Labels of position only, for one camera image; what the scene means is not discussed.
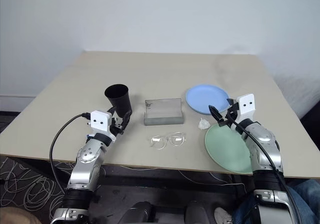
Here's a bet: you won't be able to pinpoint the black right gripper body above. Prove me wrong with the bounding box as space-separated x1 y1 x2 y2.
218 102 241 128

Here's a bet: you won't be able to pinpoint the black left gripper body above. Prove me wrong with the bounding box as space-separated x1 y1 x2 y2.
108 116 127 136

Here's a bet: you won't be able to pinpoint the black cup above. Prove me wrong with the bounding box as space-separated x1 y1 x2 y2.
104 84 133 117

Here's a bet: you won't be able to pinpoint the green plate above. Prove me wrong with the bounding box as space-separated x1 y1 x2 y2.
204 122 253 174

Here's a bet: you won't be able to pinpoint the grey glasses case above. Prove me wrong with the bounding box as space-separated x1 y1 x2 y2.
144 98 185 126

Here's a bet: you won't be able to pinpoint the crumpled white tissue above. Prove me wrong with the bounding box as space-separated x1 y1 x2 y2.
197 118 210 130

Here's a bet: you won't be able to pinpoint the blue plate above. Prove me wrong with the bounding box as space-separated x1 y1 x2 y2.
185 84 230 115

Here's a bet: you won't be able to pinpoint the dark rounded shape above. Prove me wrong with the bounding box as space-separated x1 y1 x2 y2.
119 201 161 224

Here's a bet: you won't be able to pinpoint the white shoe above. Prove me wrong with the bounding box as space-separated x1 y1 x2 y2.
214 207 233 224

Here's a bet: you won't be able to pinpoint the person's blue jeans leg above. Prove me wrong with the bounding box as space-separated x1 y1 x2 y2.
233 178 320 224

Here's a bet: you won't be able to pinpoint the brown rounded object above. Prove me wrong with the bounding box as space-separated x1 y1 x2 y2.
0 207 36 224

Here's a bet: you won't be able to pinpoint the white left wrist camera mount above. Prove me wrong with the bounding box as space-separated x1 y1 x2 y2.
87 110 113 132

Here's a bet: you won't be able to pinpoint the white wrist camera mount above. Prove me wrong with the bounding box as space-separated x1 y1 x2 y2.
236 93 256 121
87 110 113 132

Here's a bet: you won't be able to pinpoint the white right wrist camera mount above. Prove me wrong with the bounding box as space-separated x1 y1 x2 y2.
236 93 256 121

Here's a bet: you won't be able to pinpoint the clear frame glasses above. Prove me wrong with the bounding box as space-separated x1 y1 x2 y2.
149 131 188 150

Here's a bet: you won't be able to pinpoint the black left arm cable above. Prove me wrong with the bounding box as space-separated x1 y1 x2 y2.
48 112 92 195

